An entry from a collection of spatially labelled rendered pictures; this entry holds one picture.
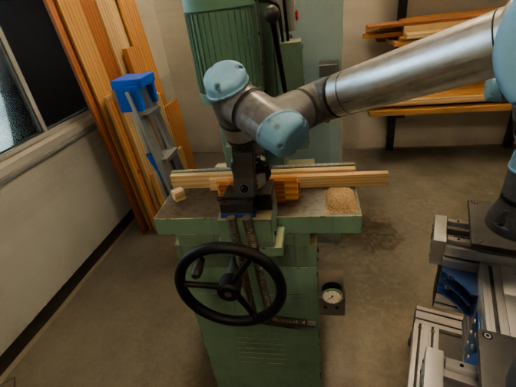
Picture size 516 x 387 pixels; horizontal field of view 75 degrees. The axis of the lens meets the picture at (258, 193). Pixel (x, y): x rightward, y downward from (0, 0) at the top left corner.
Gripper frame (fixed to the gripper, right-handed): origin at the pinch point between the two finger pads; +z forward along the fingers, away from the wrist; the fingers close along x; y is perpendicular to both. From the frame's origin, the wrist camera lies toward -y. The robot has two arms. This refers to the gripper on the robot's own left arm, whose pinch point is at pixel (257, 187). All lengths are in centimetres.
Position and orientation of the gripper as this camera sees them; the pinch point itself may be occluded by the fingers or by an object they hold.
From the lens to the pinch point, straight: 84.8
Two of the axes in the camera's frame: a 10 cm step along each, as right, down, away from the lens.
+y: 0.6, -8.8, 4.7
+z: 1.6, 4.7, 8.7
